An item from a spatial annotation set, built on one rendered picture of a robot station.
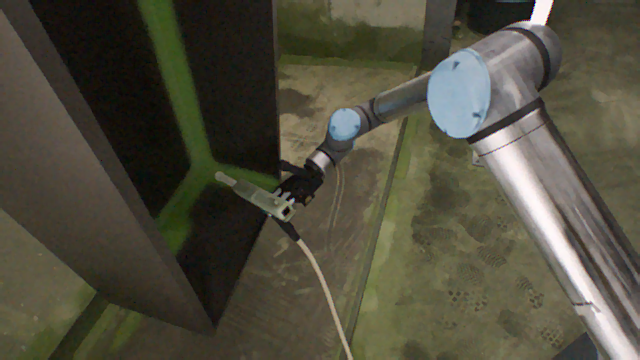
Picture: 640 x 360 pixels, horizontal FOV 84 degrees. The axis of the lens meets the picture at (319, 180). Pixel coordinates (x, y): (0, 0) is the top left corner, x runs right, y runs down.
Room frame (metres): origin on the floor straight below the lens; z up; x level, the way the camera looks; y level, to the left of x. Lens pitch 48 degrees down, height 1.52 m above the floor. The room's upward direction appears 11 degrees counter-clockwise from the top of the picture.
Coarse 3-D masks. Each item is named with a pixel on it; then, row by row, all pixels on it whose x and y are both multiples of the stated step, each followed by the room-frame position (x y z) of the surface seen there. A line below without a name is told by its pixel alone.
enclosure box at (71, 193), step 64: (0, 0) 0.33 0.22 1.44; (64, 0) 0.81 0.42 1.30; (128, 0) 0.96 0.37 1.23; (192, 0) 0.99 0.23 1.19; (256, 0) 0.91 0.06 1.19; (0, 64) 0.35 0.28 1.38; (64, 64) 0.36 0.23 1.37; (128, 64) 0.90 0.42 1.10; (192, 64) 1.03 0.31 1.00; (256, 64) 0.93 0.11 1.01; (0, 128) 0.40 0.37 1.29; (64, 128) 0.35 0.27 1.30; (128, 128) 0.84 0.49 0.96; (192, 128) 1.08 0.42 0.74; (256, 128) 0.96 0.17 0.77; (0, 192) 0.48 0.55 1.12; (64, 192) 0.40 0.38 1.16; (128, 192) 0.36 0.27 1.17; (192, 192) 0.96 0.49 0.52; (64, 256) 0.51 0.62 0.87; (128, 256) 0.41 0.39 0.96; (192, 256) 0.69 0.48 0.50; (192, 320) 0.41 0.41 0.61
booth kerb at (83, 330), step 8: (280, 48) 2.71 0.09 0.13; (280, 56) 2.69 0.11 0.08; (96, 296) 0.81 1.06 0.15; (88, 304) 0.78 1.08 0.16; (96, 304) 0.79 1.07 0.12; (104, 304) 0.81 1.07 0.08; (80, 312) 0.75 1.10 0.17; (88, 312) 0.76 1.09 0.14; (96, 312) 0.77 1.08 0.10; (80, 320) 0.72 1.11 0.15; (88, 320) 0.73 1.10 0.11; (96, 320) 0.75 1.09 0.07; (72, 328) 0.69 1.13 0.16; (80, 328) 0.70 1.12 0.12; (88, 328) 0.71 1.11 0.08; (64, 336) 0.65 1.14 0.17; (72, 336) 0.67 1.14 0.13; (80, 336) 0.68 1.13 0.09; (56, 344) 0.63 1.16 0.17; (64, 344) 0.63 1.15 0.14; (72, 344) 0.64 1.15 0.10; (80, 344) 0.65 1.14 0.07; (56, 352) 0.60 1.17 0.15; (64, 352) 0.61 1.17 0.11; (72, 352) 0.62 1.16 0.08
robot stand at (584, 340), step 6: (582, 336) 0.20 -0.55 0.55; (588, 336) 0.19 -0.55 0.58; (576, 342) 0.20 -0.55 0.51; (582, 342) 0.19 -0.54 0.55; (588, 342) 0.18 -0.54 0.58; (564, 348) 0.21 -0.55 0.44; (570, 348) 0.20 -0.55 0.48; (576, 348) 0.19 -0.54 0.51; (582, 348) 0.18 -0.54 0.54; (588, 348) 0.17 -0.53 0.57; (594, 348) 0.16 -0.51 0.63; (558, 354) 0.20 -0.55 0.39; (564, 354) 0.19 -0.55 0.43; (570, 354) 0.19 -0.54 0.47; (576, 354) 0.18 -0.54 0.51; (582, 354) 0.17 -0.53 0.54; (588, 354) 0.16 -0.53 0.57; (594, 354) 0.15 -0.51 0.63
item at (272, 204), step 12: (228, 180) 0.89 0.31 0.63; (240, 180) 0.84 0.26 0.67; (240, 192) 0.77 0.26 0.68; (252, 192) 0.74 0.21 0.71; (264, 192) 0.71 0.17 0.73; (264, 204) 0.66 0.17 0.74; (276, 204) 0.63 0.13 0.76; (288, 204) 0.62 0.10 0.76; (276, 216) 0.61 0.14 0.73; (288, 216) 0.60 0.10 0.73; (288, 228) 0.65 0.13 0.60
